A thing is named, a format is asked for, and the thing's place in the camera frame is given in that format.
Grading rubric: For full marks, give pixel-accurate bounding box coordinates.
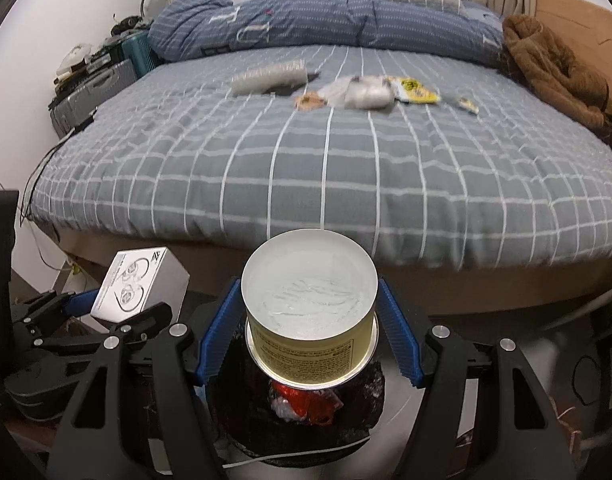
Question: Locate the bubble wrap roll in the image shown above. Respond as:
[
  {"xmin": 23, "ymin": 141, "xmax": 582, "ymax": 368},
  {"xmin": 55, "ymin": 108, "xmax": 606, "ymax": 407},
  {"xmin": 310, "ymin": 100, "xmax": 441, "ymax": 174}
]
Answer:
[{"xmin": 230, "ymin": 59, "xmax": 309, "ymax": 96}]

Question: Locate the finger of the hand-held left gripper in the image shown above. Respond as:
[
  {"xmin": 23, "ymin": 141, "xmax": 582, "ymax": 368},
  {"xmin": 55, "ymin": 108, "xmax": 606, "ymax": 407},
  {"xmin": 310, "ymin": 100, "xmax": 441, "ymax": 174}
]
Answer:
[
  {"xmin": 11, "ymin": 290, "xmax": 101, "ymax": 341},
  {"xmin": 16, "ymin": 302, "xmax": 173, "ymax": 361}
]

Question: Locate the yellow white snack wrapper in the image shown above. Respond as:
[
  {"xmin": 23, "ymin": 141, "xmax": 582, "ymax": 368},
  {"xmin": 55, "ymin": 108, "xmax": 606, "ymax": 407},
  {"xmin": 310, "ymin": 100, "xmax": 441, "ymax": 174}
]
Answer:
[{"xmin": 386, "ymin": 76, "xmax": 441, "ymax": 105}]

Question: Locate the bed with grey checked sheet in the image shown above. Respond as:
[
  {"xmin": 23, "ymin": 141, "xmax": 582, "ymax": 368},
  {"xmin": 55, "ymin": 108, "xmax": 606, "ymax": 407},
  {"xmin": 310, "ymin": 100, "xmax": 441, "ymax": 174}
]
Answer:
[{"xmin": 21, "ymin": 42, "xmax": 612, "ymax": 276}]

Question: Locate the red plastic bag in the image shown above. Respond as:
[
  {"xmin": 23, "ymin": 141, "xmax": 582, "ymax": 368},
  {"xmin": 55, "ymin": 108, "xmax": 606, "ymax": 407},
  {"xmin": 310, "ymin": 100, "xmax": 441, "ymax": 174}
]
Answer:
[{"xmin": 270, "ymin": 380, "xmax": 344, "ymax": 426}]

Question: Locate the white round appliance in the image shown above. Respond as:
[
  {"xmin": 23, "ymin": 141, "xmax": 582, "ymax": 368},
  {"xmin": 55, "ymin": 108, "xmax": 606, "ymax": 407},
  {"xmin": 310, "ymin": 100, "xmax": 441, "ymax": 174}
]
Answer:
[{"xmin": 56, "ymin": 45, "xmax": 94, "ymax": 78}]

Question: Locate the grey suitcase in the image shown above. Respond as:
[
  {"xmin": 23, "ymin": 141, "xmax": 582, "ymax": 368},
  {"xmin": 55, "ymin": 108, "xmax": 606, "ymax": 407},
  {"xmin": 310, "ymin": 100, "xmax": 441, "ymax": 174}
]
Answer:
[{"xmin": 48, "ymin": 57, "xmax": 137, "ymax": 138}]

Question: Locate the blue striped quilt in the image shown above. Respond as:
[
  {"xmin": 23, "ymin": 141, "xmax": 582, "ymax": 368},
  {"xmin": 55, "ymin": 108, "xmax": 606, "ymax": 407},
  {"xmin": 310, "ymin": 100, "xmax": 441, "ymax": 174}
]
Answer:
[{"xmin": 148, "ymin": 0, "xmax": 507, "ymax": 68}]

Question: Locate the wooden headboard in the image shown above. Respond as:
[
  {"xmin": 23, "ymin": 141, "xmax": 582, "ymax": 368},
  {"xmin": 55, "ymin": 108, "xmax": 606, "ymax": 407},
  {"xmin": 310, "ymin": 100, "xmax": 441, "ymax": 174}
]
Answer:
[{"xmin": 533, "ymin": 0, "xmax": 612, "ymax": 81}]

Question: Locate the teal suitcase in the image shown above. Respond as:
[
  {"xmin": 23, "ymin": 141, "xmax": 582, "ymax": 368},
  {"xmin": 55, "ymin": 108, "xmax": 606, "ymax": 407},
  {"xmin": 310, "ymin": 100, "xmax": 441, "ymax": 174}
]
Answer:
[{"xmin": 117, "ymin": 32, "xmax": 162, "ymax": 81}]

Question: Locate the yellow paper cup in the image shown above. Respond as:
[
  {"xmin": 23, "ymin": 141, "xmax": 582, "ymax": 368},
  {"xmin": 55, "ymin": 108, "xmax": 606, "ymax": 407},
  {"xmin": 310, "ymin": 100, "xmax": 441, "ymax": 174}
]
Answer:
[{"xmin": 241, "ymin": 229, "xmax": 379, "ymax": 391}]

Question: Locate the trash bin with black bag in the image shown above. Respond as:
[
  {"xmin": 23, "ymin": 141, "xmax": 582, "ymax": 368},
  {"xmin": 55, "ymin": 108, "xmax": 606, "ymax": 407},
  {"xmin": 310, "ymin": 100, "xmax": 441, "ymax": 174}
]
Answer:
[{"xmin": 206, "ymin": 342, "xmax": 389, "ymax": 468}]

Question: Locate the black cable bundle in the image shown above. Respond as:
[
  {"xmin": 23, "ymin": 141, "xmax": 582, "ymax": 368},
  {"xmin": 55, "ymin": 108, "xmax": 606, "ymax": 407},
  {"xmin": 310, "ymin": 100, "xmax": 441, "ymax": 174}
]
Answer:
[{"xmin": 108, "ymin": 15, "xmax": 154, "ymax": 38}]

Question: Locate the black power cable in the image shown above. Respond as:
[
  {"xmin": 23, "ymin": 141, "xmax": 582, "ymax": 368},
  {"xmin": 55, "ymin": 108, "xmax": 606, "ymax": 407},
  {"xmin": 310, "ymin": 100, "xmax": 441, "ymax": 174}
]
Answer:
[{"xmin": 18, "ymin": 110, "xmax": 97, "ymax": 231}]

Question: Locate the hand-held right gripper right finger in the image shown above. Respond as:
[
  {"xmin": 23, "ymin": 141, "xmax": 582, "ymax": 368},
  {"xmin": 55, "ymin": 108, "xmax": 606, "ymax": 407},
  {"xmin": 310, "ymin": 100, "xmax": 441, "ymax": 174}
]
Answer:
[{"xmin": 376, "ymin": 277, "xmax": 574, "ymax": 480}]

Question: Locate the brown fleece jacket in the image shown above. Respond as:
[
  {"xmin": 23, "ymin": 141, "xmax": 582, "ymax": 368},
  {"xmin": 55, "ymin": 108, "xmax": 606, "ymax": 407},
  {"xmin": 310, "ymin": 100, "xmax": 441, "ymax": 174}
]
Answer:
[{"xmin": 498, "ymin": 14, "xmax": 612, "ymax": 156}]

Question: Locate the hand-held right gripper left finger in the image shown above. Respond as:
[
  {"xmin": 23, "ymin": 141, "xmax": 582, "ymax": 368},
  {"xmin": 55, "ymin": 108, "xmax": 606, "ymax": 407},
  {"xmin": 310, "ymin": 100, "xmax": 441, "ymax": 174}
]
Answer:
[{"xmin": 48, "ymin": 277, "xmax": 246, "ymax": 480}]

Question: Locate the small brown wrapper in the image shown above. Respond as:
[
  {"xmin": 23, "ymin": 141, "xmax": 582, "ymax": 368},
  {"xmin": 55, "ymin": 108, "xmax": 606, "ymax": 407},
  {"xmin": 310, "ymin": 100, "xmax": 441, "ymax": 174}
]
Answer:
[{"xmin": 293, "ymin": 91, "xmax": 327, "ymax": 111}]

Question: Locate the blue patterned pillow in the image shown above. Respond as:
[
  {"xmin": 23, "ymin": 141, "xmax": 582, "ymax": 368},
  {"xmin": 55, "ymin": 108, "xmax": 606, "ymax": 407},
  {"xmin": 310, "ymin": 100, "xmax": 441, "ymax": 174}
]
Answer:
[{"xmin": 463, "ymin": 2, "xmax": 504, "ymax": 23}]

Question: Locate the white earphone box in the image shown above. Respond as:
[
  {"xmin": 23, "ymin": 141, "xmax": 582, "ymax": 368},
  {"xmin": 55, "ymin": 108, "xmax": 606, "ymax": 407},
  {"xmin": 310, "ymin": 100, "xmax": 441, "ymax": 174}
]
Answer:
[{"xmin": 91, "ymin": 247, "xmax": 191, "ymax": 326}]

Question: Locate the white rounded furniture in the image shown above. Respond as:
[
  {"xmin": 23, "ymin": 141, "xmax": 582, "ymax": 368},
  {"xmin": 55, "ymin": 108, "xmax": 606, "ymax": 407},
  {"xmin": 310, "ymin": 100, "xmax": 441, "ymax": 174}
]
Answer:
[{"xmin": 531, "ymin": 285, "xmax": 612, "ymax": 461}]

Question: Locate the white plastic packet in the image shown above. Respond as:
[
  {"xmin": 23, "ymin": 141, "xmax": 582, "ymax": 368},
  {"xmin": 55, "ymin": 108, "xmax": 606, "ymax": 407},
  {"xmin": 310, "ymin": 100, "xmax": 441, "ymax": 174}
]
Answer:
[{"xmin": 318, "ymin": 75, "xmax": 394, "ymax": 111}]

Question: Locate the stack of black boxes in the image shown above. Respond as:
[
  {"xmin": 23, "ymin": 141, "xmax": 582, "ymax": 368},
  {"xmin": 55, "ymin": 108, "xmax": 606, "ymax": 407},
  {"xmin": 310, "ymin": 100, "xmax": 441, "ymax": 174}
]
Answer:
[{"xmin": 53, "ymin": 42, "xmax": 124, "ymax": 96}]

